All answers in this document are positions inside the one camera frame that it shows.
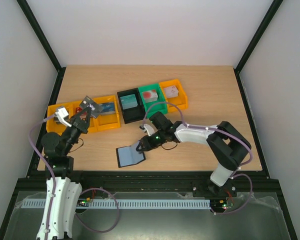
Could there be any blue card stack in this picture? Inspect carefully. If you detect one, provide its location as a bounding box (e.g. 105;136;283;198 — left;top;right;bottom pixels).
100;102;116;115

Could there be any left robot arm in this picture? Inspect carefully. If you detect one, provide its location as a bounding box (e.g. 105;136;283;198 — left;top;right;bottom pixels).
36;107;92;240

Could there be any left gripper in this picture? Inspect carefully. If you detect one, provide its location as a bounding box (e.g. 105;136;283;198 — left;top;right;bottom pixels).
62;106;92;155

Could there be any white slotted cable duct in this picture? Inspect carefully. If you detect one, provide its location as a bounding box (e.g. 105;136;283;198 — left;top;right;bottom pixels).
21;198;211;210

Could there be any white patterned card stack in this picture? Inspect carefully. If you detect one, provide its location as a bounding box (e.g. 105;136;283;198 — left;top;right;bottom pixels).
163;85;179;99

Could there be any far left yellow bin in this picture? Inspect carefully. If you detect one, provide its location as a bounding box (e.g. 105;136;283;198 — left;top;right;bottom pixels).
46;102;74;134

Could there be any right frame post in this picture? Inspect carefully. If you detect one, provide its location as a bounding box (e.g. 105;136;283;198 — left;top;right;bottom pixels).
234;0;284;76

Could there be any red circle card stack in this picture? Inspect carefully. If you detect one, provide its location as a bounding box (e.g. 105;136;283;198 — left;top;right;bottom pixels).
142;89;158;103

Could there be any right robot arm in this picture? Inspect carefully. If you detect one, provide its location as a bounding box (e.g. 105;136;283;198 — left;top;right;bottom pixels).
136;112;253;196

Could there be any left frame post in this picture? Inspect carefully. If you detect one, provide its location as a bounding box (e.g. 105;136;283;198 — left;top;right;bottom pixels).
16;0;63;72

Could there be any frame post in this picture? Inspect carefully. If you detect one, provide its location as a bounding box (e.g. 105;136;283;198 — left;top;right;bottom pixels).
16;0;63;72
234;0;284;76

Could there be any teal card stack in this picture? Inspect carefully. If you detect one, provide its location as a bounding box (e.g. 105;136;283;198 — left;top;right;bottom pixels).
120;94;138;110

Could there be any black VIP card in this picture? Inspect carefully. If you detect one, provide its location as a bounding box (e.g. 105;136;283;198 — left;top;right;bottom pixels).
79;95;104;119

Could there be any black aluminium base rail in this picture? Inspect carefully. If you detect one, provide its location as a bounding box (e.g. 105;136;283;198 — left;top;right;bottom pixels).
14;170;282;195

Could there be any black leather card holder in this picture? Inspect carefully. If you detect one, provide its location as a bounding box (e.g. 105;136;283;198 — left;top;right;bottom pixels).
116;141;146;168

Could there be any right yellow bin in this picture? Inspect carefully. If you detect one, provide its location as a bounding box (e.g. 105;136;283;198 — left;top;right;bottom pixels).
159;79;189;110

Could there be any green bin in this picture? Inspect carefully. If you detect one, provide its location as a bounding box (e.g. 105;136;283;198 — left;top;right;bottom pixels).
138;83;168;118

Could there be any black bin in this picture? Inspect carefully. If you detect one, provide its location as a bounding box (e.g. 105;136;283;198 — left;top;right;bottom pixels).
117;88;145;124

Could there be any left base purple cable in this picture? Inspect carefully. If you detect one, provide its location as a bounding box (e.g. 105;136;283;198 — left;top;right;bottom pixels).
73;187;120;233

